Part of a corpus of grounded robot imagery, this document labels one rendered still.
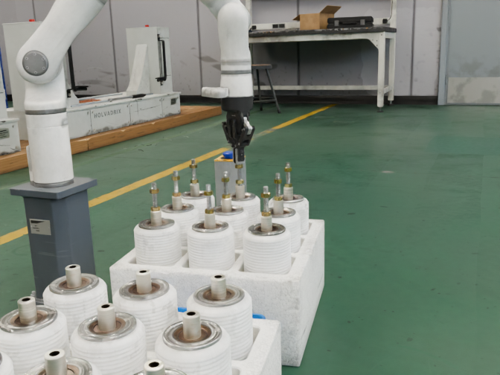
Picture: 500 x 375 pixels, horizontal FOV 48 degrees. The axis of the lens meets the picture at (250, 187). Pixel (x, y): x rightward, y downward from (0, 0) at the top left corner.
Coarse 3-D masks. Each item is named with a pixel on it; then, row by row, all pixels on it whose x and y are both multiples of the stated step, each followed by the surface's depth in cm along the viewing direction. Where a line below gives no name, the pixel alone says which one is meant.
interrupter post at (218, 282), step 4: (212, 276) 81; (216, 276) 81; (220, 276) 81; (224, 276) 81; (212, 280) 80; (216, 280) 80; (220, 280) 80; (224, 280) 80; (212, 284) 80; (216, 284) 80; (220, 284) 80; (224, 284) 81; (212, 288) 81; (216, 288) 80; (220, 288) 80; (224, 288) 81; (212, 292) 81; (216, 292) 80; (220, 292) 80; (224, 292) 81; (212, 296) 81; (216, 296) 81; (220, 296) 81; (224, 296) 81
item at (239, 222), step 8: (216, 216) 121; (224, 216) 121; (232, 216) 121; (240, 216) 122; (248, 216) 125; (232, 224) 121; (240, 224) 122; (248, 224) 125; (240, 232) 122; (240, 240) 123; (240, 248) 123
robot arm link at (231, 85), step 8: (224, 80) 127; (232, 80) 126; (240, 80) 126; (248, 80) 127; (208, 88) 127; (216, 88) 127; (224, 88) 126; (232, 88) 126; (240, 88) 126; (248, 88) 127; (208, 96) 126; (216, 96) 123; (224, 96) 123; (232, 96) 126; (240, 96) 126; (248, 96) 127
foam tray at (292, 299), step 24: (312, 240) 125; (120, 264) 114; (240, 264) 112; (312, 264) 121; (192, 288) 109; (264, 288) 105; (288, 288) 104; (312, 288) 123; (264, 312) 107; (288, 312) 105; (312, 312) 124; (288, 336) 107; (288, 360) 108
